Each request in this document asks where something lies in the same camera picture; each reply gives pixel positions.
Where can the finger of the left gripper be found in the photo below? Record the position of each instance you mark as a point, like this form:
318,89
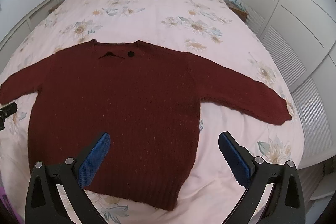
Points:
6,112

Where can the wooden right nightstand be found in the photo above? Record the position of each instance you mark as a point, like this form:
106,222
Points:
242,14

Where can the pink floral bed cover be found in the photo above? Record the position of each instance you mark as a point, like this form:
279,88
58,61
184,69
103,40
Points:
207,28

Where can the dark red knitted sweater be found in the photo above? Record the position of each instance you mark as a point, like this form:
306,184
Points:
147,98

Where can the white louvered wardrobe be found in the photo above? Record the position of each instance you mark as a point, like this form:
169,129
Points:
300,37

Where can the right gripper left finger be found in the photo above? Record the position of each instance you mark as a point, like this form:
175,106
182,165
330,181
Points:
43,202

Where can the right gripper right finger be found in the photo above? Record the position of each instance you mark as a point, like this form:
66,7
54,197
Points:
285,203

